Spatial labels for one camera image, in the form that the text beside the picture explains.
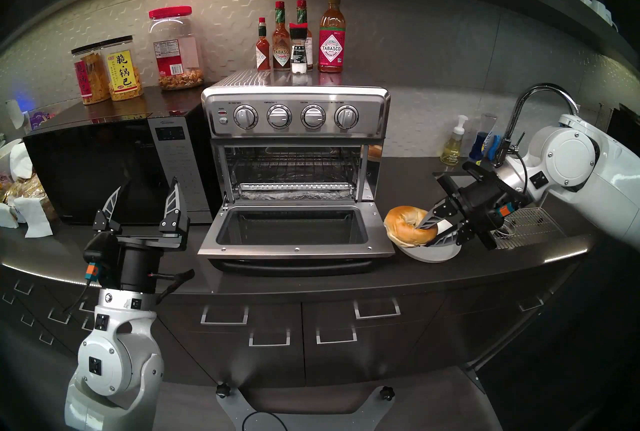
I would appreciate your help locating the dark base cabinet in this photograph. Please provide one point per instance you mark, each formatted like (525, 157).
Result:
(280, 365)

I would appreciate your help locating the stainless steel sink basin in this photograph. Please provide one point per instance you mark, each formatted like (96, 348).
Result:
(575, 227)

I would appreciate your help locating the medium red Tabasco bottle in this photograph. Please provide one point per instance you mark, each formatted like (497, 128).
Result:
(281, 55)

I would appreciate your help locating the golden brown bagel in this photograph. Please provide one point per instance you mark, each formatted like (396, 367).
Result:
(400, 230)

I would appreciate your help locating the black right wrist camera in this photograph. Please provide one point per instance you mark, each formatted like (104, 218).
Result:
(506, 209)

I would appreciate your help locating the glass toaster oven door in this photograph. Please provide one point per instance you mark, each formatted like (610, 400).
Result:
(300, 251)

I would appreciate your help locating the snack jar red label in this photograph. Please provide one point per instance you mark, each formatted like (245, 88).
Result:
(90, 80)

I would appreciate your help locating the snack jar yellow label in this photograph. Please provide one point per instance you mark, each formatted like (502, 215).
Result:
(122, 72)

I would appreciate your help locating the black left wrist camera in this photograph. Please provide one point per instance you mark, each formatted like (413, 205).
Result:
(97, 250)

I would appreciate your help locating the green label Tabasco bottle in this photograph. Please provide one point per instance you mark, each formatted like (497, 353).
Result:
(301, 12)

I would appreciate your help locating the crumpled white tissue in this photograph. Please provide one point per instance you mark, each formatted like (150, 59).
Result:
(21, 162)

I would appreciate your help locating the white mug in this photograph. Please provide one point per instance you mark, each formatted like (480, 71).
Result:
(586, 0)
(602, 10)

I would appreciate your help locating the stainless steel toaster oven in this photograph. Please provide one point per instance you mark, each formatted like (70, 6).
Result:
(260, 80)

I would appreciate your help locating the white round plate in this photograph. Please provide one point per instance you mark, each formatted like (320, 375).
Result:
(430, 255)

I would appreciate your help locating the black coffee machine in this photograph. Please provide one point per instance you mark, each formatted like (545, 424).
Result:
(627, 120)

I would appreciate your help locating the white bowl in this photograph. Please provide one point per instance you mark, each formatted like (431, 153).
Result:
(6, 152)

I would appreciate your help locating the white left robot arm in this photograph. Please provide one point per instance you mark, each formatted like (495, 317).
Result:
(120, 360)

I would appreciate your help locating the bagged bread loaf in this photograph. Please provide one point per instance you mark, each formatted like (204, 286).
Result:
(30, 190)

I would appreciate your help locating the black microwave oven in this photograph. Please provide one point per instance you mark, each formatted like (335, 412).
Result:
(90, 170)

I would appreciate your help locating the dark blue dish bottle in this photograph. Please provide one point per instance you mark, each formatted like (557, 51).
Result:
(479, 147)

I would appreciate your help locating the purple snack bag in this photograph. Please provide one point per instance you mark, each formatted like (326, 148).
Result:
(40, 119)

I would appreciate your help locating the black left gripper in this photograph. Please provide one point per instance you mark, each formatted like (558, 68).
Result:
(140, 265)

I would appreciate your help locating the chrome gooseneck faucet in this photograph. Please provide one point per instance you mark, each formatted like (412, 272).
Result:
(545, 87)

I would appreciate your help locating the clear jar red lid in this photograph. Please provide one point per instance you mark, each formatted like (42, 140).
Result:
(175, 52)

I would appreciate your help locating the large orange Tabasco bottle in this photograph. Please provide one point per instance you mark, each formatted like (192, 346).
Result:
(331, 50)

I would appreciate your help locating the black cap salt grinder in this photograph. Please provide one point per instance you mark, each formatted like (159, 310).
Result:
(299, 55)

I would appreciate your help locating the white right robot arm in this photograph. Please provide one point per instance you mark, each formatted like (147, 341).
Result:
(570, 155)

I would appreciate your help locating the small white paper napkin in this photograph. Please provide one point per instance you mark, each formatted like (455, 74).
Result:
(7, 217)

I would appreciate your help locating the small red Tabasco bottle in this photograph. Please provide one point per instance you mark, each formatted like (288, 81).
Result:
(262, 57)

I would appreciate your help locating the silver oven knob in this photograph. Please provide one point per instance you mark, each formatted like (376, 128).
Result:
(346, 116)
(279, 116)
(245, 117)
(313, 116)

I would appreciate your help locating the foil lined oven tray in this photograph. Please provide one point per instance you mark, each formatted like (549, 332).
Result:
(300, 195)

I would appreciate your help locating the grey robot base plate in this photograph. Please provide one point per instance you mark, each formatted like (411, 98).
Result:
(235, 410)

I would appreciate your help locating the yellow soap pump dispenser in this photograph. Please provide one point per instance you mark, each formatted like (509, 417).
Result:
(452, 150)

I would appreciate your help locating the black star knob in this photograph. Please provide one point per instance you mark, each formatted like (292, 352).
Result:
(386, 393)
(223, 390)

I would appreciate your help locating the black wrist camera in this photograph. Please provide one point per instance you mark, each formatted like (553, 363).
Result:
(506, 209)
(97, 250)

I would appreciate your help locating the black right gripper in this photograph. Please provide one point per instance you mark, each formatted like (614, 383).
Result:
(485, 207)

